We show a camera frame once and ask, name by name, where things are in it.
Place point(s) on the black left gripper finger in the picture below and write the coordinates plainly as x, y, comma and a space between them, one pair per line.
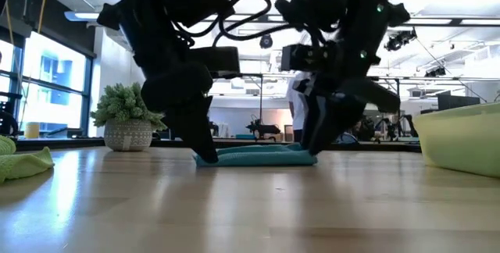
195, 136

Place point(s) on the long ceiling light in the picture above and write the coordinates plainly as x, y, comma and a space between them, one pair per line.
78, 16

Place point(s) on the black aluminium table frame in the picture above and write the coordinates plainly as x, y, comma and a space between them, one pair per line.
78, 143

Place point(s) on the yellow bin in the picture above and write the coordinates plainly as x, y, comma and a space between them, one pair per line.
32, 130

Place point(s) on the black ceiling camera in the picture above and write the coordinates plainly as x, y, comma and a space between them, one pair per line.
266, 41
435, 72
400, 40

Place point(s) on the yellow translucent plastic basket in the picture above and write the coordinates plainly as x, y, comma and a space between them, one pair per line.
461, 143

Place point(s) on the potted green succulent plant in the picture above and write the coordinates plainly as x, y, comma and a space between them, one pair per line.
129, 108

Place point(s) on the teal microfiber towel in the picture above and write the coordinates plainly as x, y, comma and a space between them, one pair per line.
265, 157

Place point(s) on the black station frame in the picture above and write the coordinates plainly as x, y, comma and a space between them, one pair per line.
261, 100

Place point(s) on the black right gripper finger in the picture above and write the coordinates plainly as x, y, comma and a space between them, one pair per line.
314, 120
340, 128

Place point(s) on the black monitor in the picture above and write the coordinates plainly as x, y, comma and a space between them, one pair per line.
457, 100

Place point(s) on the person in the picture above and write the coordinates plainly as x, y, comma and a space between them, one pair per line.
298, 106
365, 128

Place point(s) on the lime green microfiber towel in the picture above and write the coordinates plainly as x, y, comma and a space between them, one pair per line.
23, 165

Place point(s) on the overhead metal rail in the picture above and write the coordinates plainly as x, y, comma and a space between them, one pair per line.
449, 22

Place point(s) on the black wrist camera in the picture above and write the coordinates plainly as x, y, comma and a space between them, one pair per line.
304, 57
215, 59

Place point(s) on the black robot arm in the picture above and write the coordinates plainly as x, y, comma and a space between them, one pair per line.
406, 124
214, 128
263, 129

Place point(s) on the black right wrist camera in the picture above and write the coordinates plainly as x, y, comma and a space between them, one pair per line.
304, 57

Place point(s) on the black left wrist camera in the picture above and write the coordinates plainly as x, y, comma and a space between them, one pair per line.
215, 59

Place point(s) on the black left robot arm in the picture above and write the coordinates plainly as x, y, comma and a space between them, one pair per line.
156, 18

